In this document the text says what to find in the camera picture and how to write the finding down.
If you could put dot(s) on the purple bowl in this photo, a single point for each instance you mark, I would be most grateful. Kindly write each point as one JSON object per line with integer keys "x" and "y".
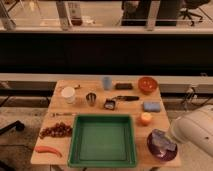
{"x": 167, "y": 157}

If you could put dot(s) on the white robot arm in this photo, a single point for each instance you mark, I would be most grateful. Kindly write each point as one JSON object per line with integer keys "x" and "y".
{"x": 195, "y": 127}

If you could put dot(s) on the orange-red bowl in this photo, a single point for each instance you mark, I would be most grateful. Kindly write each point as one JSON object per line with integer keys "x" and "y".
{"x": 147, "y": 85}

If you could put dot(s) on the light blue cup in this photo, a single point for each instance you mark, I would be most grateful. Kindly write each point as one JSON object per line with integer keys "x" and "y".
{"x": 106, "y": 83}

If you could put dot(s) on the dark brown rectangular block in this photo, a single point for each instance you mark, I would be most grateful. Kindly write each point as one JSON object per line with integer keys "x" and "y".
{"x": 123, "y": 86}

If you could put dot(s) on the small black square dish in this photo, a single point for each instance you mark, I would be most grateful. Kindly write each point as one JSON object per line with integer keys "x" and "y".
{"x": 110, "y": 104}

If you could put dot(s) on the small metal cup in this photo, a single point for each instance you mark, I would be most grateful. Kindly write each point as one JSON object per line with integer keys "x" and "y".
{"x": 91, "y": 99}

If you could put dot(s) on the white paper cup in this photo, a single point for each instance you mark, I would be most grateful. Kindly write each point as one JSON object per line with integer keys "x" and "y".
{"x": 68, "y": 93}

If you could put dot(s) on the blue sponge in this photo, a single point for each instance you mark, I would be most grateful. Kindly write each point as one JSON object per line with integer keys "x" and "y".
{"x": 152, "y": 106}

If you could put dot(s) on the apple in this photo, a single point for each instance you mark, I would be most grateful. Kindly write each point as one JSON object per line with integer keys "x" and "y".
{"x": 145, "y": 118}

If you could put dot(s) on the green plastic tray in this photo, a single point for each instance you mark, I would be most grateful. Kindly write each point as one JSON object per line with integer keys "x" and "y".
{"x": 102, "y": 141}

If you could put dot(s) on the metal fork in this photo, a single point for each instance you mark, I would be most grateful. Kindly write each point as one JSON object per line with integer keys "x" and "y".
{"x": 62, "y": 114}

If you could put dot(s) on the bunch of red grapes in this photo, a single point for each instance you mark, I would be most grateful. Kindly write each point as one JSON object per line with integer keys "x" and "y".
{"x": 57, "y": 130}

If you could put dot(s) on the red-bottomed container behind glass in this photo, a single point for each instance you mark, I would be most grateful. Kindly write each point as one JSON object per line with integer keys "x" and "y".
{"x": 75, "y": 13}

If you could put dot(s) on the orange carrot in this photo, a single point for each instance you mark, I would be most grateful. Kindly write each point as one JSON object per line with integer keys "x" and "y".
{"x": 47, "y": 149}

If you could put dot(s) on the black office chair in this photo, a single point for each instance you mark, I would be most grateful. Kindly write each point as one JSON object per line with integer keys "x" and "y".
{"x": 188, "y": 7}

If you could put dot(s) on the black handled peeler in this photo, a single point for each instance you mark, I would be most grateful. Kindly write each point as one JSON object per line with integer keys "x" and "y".
{"x": 126, "y": 98}

